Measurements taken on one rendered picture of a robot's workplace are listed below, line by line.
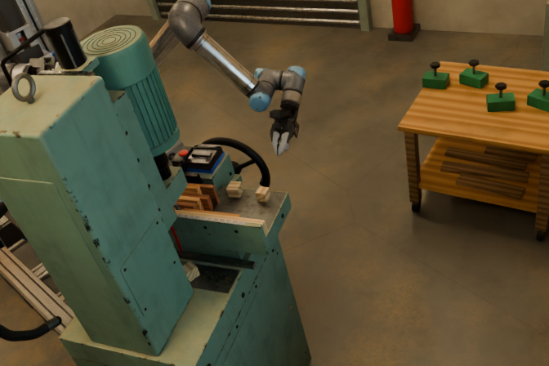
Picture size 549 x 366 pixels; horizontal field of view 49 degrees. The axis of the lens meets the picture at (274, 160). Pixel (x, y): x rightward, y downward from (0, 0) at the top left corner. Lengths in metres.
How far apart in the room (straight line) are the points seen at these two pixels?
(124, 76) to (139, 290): 0.52
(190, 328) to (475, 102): 1.66
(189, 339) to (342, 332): 1.03
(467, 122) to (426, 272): 0.68
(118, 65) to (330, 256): 1.67
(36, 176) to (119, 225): 0.23
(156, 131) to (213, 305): 0.51
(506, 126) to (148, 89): 1.59
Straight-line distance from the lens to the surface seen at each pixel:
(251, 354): 1.91
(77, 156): 1.28
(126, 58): 1.46
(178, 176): 1.74
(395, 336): 2.53
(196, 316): 1.70
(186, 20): 2.14
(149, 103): 1.53
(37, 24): 2.36
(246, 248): 1.74
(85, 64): 1.41
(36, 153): 1.25
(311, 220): 3.03
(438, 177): 2.91
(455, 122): 2.65
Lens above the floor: 2.07
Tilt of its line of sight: 37 degrees down
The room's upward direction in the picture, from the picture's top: 14 degrees counter-clockwise
